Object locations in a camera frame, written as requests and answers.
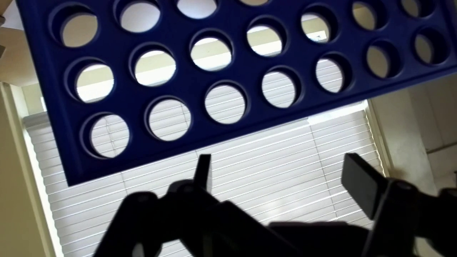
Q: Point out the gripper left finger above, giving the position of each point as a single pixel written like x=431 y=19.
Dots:
x=185 y=214

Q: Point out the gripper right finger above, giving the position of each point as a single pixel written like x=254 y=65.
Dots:
x=392 y=207

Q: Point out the blue board with round holes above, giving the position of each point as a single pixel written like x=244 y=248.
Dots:
x=200 y=71

